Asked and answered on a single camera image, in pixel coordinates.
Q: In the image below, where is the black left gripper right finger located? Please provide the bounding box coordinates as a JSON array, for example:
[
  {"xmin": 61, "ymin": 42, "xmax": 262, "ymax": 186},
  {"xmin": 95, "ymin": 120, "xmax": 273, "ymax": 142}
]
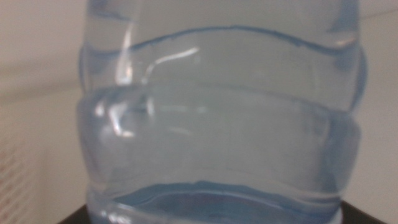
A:
[{"xmin": 340, "ymin": 200, "xmax": 389, "ymax": 224}]

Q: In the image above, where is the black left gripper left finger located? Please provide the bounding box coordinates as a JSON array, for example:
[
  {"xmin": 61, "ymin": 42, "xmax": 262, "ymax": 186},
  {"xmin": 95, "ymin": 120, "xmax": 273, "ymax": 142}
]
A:
[{"xmin": 57, "ymin": 206, "xmax": 91, "ymax": 224}]

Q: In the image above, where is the clear water bottle blue cap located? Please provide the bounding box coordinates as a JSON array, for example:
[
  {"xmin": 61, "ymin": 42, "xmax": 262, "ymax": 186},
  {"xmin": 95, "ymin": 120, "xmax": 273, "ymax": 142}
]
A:
[{"xmin": 76, "ymin": 0, "xmax": 368, "ymax": 224}]

